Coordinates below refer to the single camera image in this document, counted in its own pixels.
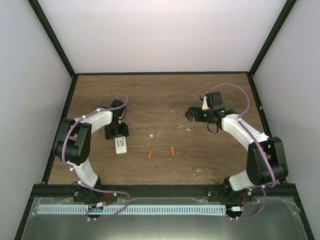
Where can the black enclosure frame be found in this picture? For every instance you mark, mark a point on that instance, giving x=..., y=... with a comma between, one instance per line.
x=40, y=14

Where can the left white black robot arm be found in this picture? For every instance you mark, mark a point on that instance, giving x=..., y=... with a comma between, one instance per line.
x=73, y=142

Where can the white remote control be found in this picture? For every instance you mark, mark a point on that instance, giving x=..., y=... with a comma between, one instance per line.
x=120, y=145

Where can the metal front plate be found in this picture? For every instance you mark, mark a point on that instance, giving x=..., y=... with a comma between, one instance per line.
x=273, y=218

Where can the left orange battery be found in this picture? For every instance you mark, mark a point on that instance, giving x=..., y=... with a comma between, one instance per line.
x=150, y=153

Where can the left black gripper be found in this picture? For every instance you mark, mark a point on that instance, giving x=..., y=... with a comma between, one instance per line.
x=124, y=132

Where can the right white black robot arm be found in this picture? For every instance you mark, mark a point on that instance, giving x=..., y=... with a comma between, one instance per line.
x=266, y=162

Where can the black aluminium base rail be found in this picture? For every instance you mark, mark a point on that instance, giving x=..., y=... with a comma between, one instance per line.
x=211, y=192

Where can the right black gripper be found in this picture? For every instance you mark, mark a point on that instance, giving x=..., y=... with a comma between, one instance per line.
x=191, y=112

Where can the light blue slotted cable duct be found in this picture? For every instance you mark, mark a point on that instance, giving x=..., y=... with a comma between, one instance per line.
x=77, y=209

